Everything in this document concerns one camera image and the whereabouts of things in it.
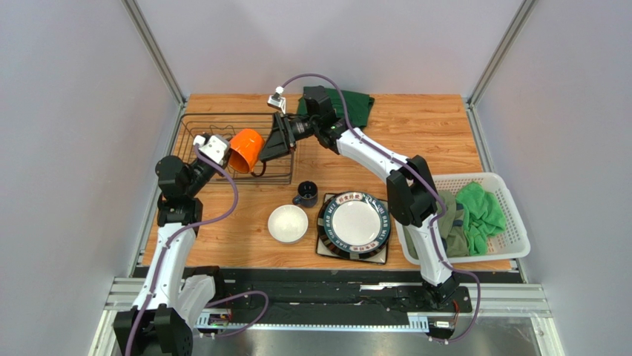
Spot bright green cloth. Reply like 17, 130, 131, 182
455, 182, 507, 256

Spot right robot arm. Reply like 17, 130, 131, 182
259, 86, 459, 309

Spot green rimmed round plate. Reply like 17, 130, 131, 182
319, 191, 392, 251

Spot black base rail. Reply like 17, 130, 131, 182
133, 266, 487, 329

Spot blue mug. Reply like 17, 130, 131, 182
292, 181, 318, 208

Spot right aluminium frame post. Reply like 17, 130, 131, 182
467, 0, 539, 108

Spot dark green folded shirt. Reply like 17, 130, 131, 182
291, 85, 375, 129

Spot black wire dish rack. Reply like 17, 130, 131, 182
173, 112, 294, 185

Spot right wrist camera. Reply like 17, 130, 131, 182
267, 86, 286, 114

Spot white laundry basket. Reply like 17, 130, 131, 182
395, 172, 532, 267

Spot aluminium frame post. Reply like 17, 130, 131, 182
122, 0, 187, 107
467, 0, 539, 108

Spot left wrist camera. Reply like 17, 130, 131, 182
193, 133, 231, 168

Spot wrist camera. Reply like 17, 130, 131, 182
267, 86, 286, 114
193, 133, 231, 168

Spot olive green shirt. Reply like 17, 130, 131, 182
438, 190, 470, 257

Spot square floral plate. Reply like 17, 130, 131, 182
315, 193, 390, 266

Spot orange mug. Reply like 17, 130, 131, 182
228, 128, 267, 177

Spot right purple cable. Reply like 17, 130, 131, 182
280, 73, 482, 345

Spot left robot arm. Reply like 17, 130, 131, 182
113, 154, 227, 355

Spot white ribbed bowl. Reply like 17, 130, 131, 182
267, 205, 309, 244

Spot left aluminium frame post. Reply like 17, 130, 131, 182
122, 0, 187, 107

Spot brown rimmed round plate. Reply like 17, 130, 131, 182
316, 193, 392, 260

